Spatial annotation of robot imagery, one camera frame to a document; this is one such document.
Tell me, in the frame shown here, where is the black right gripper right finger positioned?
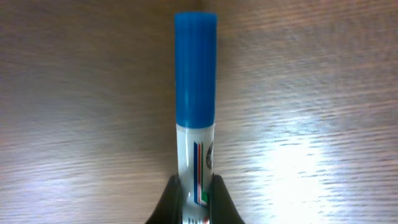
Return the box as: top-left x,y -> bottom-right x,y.
210,174 -> 245,224

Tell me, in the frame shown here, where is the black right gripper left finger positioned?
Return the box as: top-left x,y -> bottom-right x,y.
145,174 -> 183,224

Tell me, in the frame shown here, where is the blue white marker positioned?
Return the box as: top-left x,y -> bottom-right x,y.
174,12 -> 217,223

